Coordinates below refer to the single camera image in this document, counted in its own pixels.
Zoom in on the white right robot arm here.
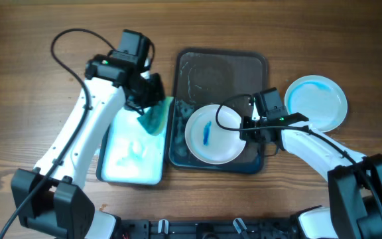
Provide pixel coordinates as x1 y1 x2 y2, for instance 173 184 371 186
240 88 382 239

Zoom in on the white plate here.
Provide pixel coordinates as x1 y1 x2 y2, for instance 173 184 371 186
185 104 246 165
284 75 348 132

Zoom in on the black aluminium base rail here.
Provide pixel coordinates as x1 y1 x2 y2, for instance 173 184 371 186
121 218 300 239

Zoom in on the dark brown serving tray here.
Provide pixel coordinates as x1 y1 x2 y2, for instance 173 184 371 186
164 48 268 175

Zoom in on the green scrubbing sponge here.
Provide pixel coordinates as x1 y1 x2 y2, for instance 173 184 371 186
137 96 174 136

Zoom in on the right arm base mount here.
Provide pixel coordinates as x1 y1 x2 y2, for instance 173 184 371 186
292 206 338 239

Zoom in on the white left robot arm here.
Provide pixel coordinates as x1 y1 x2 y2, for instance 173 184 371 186
11 30 169 238

